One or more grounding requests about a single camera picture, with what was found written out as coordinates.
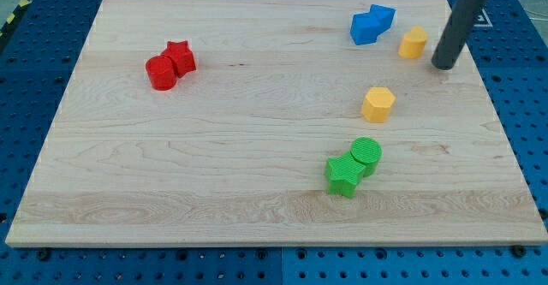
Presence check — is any light wooden board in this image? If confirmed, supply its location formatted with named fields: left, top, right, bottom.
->
left=6, top=0, right=547, bottom=248

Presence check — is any green star block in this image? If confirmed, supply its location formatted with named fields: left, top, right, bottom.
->
left=325, top=151, right=366, bottom=199

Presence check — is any green cylinder block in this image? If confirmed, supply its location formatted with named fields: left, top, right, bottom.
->
left=350, top=137, right=383, bottom=177

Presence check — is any yellow hexagon block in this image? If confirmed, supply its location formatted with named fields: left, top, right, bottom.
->
left=361, top=87, right=396, bottom=123

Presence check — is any red star block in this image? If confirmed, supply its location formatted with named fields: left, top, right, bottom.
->
left=161, top=40, right=197, bottom=78

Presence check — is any red cylinder block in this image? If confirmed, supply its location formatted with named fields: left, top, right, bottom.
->
left=145, top=56, right=176, bottom=91

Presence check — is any blue cube block front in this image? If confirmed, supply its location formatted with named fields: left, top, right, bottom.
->
left=350, top=13, right=381, bottom=45

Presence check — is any blue cube block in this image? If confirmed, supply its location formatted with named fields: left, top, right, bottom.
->
left=350, top=13, right=381, bottom=45
left=370, top=4, right=396, bottom=34

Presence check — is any blue cube block rear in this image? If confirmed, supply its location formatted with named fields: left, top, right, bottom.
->
left=370, top=4, right=396, bottom=34

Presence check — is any yellow heart block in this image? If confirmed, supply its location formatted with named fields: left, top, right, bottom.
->
left=398, top=26, right=428, bottom=59

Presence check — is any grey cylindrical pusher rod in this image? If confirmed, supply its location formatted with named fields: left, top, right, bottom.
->
left=431, top=0, right=487, bottom=70

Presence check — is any yellow black hazard tape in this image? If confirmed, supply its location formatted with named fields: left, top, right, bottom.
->
left=1, top=0, right=33, bottom=39

